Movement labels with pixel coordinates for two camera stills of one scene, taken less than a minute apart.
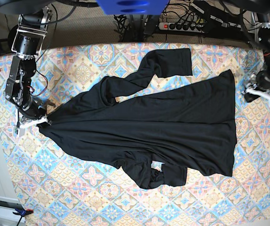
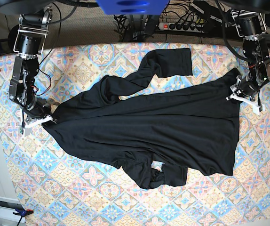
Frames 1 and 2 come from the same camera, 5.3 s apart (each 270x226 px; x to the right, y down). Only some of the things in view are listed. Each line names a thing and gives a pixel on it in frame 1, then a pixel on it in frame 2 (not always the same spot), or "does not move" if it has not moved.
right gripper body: (266, 86) -> (246, 89)
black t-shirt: (159, 137) does not move
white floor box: (3, 207) does not move
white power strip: (182, 26) does not move
